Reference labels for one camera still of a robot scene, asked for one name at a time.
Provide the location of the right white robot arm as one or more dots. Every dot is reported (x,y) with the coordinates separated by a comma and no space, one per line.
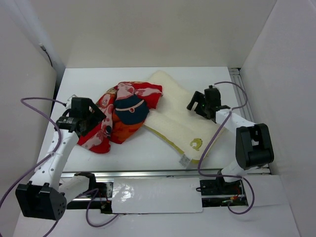
(253,146)

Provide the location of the cream pillow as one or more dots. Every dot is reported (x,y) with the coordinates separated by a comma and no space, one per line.
(185,131)

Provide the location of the red patterned pillowcase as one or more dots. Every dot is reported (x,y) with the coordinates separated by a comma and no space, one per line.
(126,107)

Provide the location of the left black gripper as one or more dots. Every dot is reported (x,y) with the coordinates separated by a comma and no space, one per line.
(97,116)

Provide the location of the right aluminium side rail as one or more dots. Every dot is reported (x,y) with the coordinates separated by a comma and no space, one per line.
(245,111)

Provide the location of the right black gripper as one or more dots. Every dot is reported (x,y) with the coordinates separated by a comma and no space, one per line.
(198,97)

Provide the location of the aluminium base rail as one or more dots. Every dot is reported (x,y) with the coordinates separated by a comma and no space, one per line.
(214,193)

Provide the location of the white cover plate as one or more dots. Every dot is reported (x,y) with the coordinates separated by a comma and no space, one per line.
(156,195)

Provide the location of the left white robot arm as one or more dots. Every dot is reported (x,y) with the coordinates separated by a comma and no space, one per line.
(43,196)

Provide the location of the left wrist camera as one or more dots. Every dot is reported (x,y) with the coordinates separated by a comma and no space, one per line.
(67,104)

